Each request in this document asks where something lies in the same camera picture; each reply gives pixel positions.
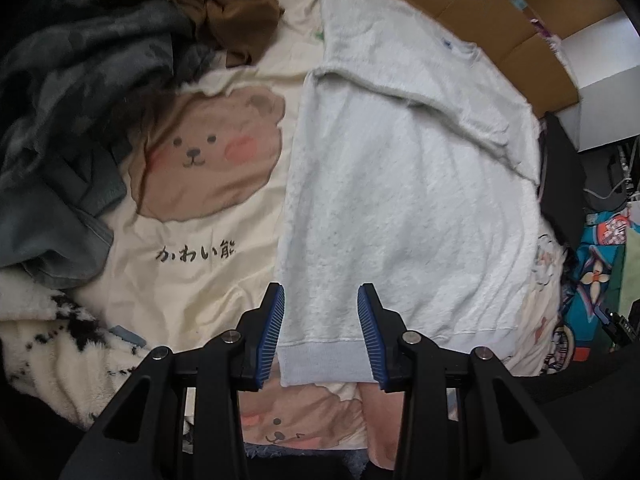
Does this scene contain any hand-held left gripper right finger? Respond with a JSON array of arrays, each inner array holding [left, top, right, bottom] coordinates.
[[356, 282, 583, 480]]

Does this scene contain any brown garment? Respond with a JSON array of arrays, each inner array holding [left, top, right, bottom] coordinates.
[[107, 0, 286, 69]]

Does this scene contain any brown cardboard panel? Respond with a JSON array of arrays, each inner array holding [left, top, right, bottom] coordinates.
[[520, 0, 622, 42]]

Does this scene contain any blue fuzzy mat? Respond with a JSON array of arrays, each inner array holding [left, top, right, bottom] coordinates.
[[182, 440, 374, 480]]

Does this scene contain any green cloth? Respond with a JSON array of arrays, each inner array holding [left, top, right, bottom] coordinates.
[[607, 227, 640, 332]]

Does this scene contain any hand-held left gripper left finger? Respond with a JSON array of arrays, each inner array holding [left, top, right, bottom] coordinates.
[[59, 282, 286, 480]]

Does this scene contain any person's bare foot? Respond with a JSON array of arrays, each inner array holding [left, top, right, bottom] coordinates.
[[360, 382, 462, 472]]

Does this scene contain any black cloth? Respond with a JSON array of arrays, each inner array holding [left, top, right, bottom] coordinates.
[[537, 112, 589, 249]]

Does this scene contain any brown cardboard sheet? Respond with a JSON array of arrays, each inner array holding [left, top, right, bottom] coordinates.
[[340, 0, 581, 121]]

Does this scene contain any white cabinet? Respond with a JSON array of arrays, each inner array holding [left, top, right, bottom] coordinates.
[[547, 10, 640, 154]]

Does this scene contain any spotted fluffy white blanket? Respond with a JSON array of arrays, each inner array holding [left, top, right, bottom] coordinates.
[[0, 270, 197, 442]]

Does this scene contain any grey camouflage garment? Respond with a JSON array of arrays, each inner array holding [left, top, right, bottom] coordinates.
[[0, 0, 222, 289]]

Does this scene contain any white sweatshirt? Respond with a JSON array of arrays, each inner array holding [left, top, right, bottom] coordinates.
[[274, 0, 544, 389]]

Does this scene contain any bear print bed sheet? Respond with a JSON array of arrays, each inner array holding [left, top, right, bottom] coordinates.
[[75, 0, 569, 457]]

